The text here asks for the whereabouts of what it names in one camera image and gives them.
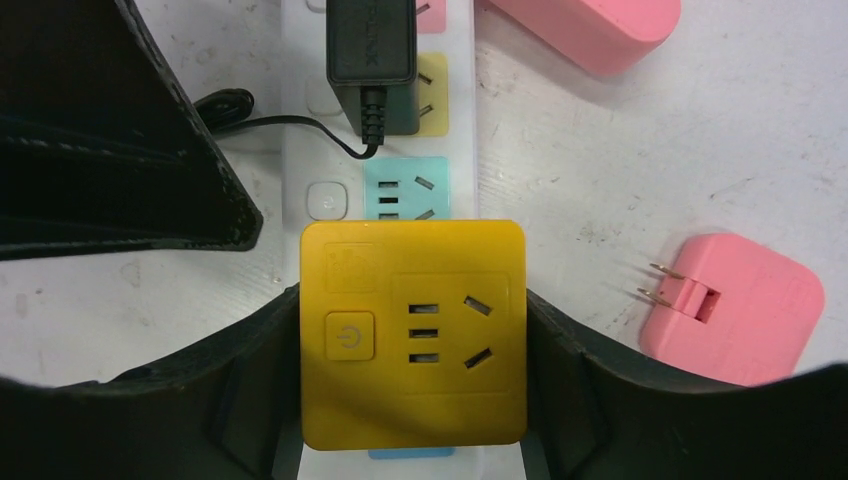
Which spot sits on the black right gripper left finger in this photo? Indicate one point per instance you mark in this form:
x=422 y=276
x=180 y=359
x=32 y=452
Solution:
x=224 y=407

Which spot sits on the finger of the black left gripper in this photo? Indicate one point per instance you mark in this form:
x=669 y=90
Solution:
x=101 y=149

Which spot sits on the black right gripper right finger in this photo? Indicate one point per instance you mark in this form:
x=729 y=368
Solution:
x=601 y=410

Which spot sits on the pink square plug adapter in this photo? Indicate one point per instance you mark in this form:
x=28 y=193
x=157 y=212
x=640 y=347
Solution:
x=732 y=310

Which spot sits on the yellow cube socket adapter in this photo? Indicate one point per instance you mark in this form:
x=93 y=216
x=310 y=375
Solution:
x=413 y=334

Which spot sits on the white power strip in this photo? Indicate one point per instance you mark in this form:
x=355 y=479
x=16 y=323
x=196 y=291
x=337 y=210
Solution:
x=429 y=175

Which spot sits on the black power adapter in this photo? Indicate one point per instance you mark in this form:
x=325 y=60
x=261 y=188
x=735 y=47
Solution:
x=372 y=66

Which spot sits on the pink triangular socket adapter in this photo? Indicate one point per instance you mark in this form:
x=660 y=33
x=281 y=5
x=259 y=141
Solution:
x=603 y=37

